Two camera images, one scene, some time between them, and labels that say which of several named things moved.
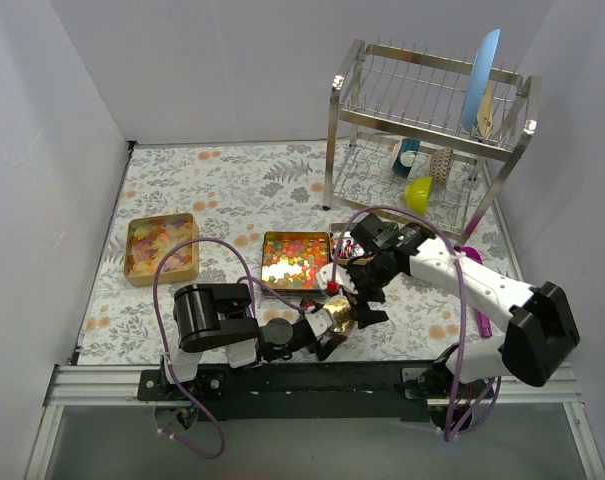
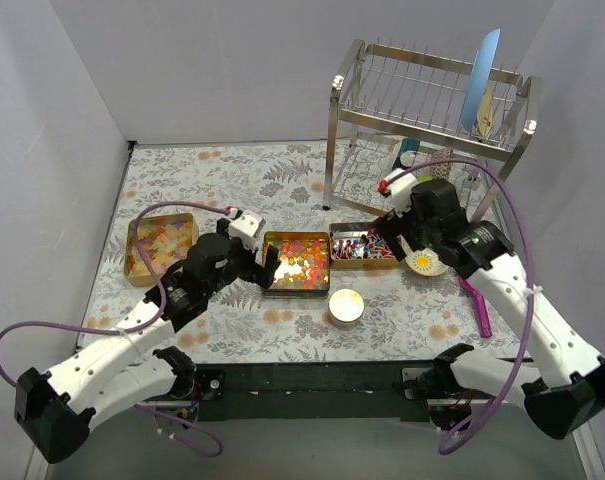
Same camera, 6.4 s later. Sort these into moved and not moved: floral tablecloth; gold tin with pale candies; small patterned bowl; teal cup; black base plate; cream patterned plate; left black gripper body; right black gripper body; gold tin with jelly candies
Moved: small patterned bowl; left black gripper body; right black gripper body
Not moved: teal cup; cream patterned plate; gold tin with jelly candies; floral tablecloth; black base plate; gold tin with pale candies
